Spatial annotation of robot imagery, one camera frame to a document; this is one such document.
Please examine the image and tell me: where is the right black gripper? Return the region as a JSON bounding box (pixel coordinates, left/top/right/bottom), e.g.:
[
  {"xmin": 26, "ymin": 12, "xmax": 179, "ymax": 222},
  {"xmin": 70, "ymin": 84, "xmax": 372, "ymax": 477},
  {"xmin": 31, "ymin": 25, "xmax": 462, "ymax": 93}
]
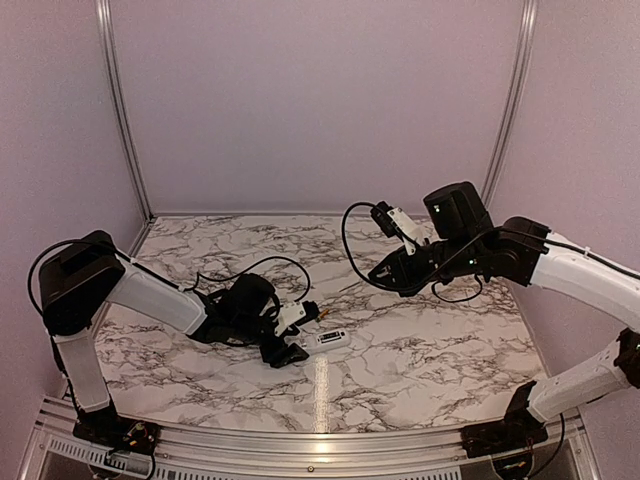
[{"xmin": 368, "ymin": 235, "xmax": 483, "ymax": 298}]

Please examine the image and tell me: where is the clear handle screwdriver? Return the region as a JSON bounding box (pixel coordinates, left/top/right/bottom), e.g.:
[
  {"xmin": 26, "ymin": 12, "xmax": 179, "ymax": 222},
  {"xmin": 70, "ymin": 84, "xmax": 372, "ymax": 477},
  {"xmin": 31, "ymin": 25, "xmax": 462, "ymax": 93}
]
[{"xmin": 339, "ymin": 281, "xmax": 363, "ymax": 292}]

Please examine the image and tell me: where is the white remote control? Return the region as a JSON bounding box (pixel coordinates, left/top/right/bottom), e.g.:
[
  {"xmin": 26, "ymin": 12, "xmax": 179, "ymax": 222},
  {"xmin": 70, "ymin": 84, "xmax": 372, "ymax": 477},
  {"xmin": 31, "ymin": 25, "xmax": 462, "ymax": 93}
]
[{"xmin": 298, "ymin": 329, "xmax": 351, "ymax": 355}]

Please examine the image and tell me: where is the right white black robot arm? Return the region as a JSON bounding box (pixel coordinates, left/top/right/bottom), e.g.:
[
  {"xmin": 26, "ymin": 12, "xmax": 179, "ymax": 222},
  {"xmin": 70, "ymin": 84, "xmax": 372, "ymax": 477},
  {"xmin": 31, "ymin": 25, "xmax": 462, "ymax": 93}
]
[{"xmin": 368, "ymin": 181, "xmax": 639, "ymax": 448}]

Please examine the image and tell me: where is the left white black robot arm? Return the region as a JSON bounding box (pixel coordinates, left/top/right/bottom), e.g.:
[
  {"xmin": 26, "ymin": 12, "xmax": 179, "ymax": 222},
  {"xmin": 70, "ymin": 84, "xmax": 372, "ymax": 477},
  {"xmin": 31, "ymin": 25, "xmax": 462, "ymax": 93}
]
[{"xmin": 27, "ymin": 230, "xmax": 319, "ymax": 445}]

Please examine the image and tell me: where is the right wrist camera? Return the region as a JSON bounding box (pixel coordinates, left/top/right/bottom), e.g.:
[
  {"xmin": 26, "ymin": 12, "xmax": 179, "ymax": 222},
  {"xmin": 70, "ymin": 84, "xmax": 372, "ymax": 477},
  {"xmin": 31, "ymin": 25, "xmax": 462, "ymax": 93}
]
[{"xmin": 370, "ymin": 201, "xmax": 429, "ymax": 256}]

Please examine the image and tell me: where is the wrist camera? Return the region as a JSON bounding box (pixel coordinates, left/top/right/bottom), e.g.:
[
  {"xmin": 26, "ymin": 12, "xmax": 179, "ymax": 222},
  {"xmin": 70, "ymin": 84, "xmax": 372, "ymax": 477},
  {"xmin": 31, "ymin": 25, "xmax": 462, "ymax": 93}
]
[
  {"xmin": 370, "ymin": 201, "xmax": 429, "ymax": 256},
  {"xmin": 274, "ymin": 301, "xmax": 319, "ymax": 336}
]

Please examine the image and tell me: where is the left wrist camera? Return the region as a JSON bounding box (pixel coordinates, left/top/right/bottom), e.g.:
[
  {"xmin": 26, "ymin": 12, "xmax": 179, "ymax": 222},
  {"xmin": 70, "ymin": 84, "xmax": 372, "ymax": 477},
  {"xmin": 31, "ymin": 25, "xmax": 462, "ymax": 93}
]
[{"xmin": 274, "ymin": 301, "xmax": 319, "ymax": 336}]

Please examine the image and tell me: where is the left black camera cable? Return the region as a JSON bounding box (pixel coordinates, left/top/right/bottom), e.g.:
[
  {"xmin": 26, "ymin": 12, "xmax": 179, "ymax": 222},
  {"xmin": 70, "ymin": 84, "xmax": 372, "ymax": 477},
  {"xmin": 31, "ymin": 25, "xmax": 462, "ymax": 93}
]
[{"xmin": 192, "ymin": 256, "xmax": 312, "ymax": 306}]

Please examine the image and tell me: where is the black camera cable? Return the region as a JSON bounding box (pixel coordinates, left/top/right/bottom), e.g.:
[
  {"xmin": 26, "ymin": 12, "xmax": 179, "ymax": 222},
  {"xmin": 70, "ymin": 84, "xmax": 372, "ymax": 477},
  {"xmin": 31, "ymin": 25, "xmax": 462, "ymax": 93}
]
[
  {"xmin": 192, "ymin": 256, "xmax": 312, "ymax": 306},
  {"xmin": 341, "ymin": 201, "xmax": 386, "ymax": 281}
]

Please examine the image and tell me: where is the right black camera cable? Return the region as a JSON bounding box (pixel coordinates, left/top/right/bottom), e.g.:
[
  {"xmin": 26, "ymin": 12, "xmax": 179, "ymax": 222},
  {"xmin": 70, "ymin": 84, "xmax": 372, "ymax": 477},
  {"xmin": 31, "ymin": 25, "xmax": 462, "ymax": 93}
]
[{"xmin": 341, "ymin": 201, "xmax": 386, "ymax": 281}]

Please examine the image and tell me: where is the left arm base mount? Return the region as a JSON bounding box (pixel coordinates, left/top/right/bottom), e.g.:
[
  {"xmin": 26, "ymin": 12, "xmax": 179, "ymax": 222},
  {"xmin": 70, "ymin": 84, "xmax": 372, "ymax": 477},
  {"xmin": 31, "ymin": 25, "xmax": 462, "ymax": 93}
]
[{"xmin": 73, "ymin": 417, "xmax": 160, "ymax": 455}]

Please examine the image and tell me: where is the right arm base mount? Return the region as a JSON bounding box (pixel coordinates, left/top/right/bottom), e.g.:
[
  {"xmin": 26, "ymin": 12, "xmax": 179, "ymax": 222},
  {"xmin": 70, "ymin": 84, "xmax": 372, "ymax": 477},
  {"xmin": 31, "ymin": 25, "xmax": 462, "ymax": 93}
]
[{"xmin": 461, "ymin": 420, "xmax": 548, "ymax": 458}]

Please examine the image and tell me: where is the front aluminium frame rail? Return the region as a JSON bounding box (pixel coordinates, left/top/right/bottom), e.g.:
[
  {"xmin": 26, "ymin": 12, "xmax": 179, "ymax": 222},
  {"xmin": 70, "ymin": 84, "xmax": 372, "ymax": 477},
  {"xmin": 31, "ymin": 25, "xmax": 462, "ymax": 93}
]
[{"xmin": 18, "ymin": 397, "xmax": 602, "ymax": 479}]

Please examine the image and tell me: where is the right aluminium frame post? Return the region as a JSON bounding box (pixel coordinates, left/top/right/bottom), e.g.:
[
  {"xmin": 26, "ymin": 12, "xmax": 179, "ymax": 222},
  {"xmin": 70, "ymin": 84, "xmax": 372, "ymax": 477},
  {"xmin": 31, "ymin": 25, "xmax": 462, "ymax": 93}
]
[{"xmin": 481, "ymin": 0, "xmax": 539, "ymax": 206}]

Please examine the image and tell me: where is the aluminium frame post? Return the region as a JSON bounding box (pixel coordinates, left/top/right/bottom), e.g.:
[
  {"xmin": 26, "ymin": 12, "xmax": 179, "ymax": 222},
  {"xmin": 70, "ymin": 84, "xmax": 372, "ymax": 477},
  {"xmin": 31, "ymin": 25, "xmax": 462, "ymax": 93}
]
[
  {"xmin": 95, "ymin": 0, "xmax": 154, "ymax": 221},
  {"xmin": 481, "ymin": 0, "xmax": 539, "ymax": 206}
]

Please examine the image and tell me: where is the left aluminium frame post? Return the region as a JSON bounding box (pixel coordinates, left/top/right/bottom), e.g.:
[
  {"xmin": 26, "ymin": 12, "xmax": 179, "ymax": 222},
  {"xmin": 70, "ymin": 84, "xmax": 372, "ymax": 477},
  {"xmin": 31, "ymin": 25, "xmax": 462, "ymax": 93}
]
[{"xmin": 95, "ymin": 0, "xmax": 154, "ymax": 221}]

